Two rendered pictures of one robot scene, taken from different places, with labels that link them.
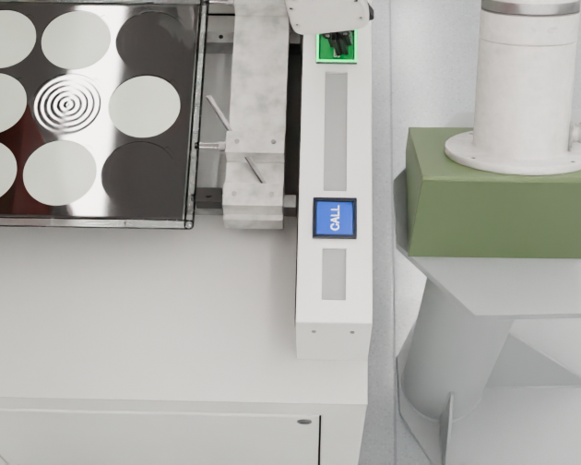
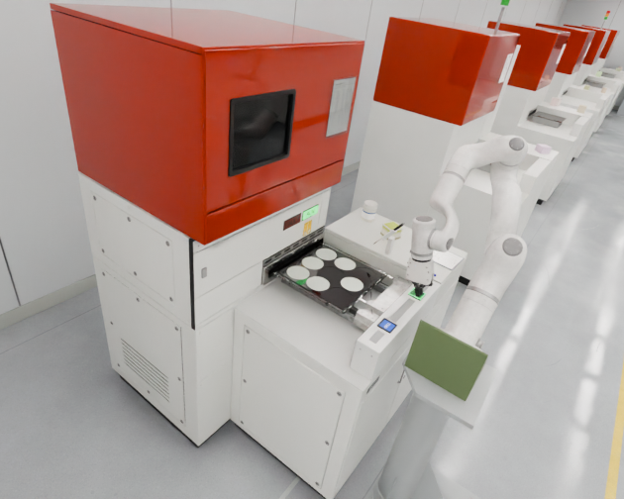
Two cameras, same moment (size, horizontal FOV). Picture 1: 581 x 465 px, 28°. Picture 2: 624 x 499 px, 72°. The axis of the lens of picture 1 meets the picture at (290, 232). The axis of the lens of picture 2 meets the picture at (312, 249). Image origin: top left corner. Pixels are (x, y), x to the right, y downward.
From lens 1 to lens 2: 0.73 m
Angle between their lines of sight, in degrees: 37
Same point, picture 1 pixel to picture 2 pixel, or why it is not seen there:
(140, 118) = (349, 285)
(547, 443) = not seen: outside the picture
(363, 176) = (403, 323)
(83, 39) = (347, 264)
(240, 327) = (338, 349)
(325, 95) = (405, 302)
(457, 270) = (418, 378)
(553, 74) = (479, 314)
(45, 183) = (312, 283)
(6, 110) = (315, 265)
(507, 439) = not seen: outside the picture
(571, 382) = not seen: outside the picture
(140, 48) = (361, 273)
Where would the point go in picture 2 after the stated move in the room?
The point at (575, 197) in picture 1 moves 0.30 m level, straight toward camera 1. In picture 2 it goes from (468, 357) to (397, 383)
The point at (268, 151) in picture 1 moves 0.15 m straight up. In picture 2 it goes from (378, 309) to (387, 279)
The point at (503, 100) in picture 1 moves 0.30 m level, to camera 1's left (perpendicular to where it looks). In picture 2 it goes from (459, 315) to (382, 279)
